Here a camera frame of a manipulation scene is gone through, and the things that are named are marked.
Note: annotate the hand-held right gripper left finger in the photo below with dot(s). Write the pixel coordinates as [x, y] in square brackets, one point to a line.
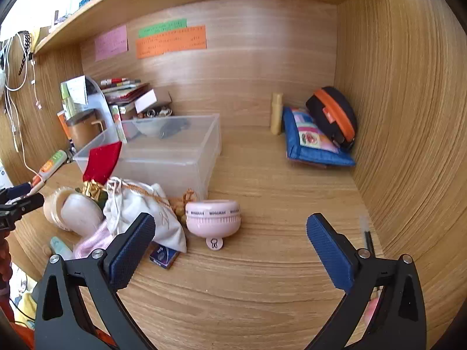
[133, 251]

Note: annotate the person's right hand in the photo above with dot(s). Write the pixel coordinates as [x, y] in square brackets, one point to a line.
[372, 311]

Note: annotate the small shiny trinkets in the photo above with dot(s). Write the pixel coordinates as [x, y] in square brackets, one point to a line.
[157, 112]

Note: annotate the small blue box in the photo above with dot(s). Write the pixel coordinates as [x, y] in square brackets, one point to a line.
[163, 256]

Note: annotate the wooden desktop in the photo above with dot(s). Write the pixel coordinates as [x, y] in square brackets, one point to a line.
[262, 262]

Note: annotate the green sticky note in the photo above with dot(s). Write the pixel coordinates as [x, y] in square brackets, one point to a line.
[162, 28]

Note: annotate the pink sticky note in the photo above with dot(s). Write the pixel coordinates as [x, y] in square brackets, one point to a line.
[111, 43]

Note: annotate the red velvet pouch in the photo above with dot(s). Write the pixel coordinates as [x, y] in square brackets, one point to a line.
[102, 160]

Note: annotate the black orange zip case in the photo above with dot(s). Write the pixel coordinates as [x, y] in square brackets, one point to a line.
[334, 115]

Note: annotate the green bottles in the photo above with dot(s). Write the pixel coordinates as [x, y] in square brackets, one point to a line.
[66, 98]

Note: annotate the brown lidded mug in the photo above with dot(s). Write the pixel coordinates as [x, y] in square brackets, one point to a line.
[84, 131]

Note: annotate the black pen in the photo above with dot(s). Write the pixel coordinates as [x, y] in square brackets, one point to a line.
[367, 237]

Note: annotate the golden brown trinket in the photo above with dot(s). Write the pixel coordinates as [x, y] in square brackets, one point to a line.
[182, 204]

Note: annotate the white printed box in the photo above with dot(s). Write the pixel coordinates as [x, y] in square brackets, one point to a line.
[3, 177]

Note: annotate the white teal bottle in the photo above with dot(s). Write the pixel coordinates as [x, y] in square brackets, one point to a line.
[77, 0]

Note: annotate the white orange marker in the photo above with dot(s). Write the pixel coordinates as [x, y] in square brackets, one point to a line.
[37, 184]

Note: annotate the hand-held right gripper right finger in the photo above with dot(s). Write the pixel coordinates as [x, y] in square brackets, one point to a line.
[328, 251]

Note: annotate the pink white box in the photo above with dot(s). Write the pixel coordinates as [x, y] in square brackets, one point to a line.
[146, 101]

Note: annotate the yellow tube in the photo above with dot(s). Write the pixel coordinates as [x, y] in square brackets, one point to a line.
[276, 113]

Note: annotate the white arched mirror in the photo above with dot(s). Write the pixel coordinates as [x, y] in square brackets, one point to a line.
[97, 96]

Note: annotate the white paper card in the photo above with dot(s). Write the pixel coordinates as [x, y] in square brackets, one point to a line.
[77, 91]

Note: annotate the orange green highlighter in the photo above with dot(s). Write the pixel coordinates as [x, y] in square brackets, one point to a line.
[54, 162]

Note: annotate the orange carton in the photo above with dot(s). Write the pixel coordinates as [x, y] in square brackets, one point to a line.
[62, 125]

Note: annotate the fruit print card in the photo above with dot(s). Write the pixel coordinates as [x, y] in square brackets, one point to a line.
[118, 124]

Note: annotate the cream round case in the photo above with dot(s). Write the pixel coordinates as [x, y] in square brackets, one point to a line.
[76, 213]

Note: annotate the pink round case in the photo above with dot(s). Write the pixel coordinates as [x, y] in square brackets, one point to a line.
[213, 220]

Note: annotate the brown cardboard box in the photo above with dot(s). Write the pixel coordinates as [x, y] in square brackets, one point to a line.
[164, 98]

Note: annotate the stack of books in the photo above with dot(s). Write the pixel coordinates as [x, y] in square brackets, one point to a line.
[122, 93]

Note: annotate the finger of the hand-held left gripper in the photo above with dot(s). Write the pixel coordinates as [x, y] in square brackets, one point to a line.
[16, 190]
[23, 205]

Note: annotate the clear plastic storage box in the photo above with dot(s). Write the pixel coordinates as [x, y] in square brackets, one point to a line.
[164, 156]

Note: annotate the mint green pen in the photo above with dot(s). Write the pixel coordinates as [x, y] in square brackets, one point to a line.
[60, 247]

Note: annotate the yellow printed cloth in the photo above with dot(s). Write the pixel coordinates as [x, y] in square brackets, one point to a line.
[23, 310]

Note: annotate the blue zip pouch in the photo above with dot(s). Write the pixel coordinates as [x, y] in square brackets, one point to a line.
[310, 138]

